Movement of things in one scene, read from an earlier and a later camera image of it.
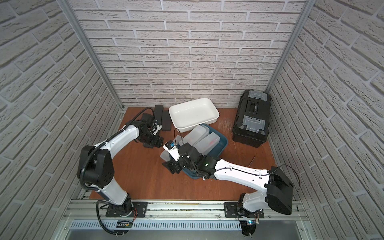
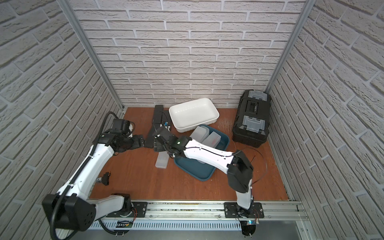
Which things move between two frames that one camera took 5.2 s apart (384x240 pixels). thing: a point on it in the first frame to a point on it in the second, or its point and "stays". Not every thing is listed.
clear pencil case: [197, 134] stays
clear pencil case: [206, 145] stays
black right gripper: [171, 165] to [157, 146]
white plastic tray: [188, 114] stays
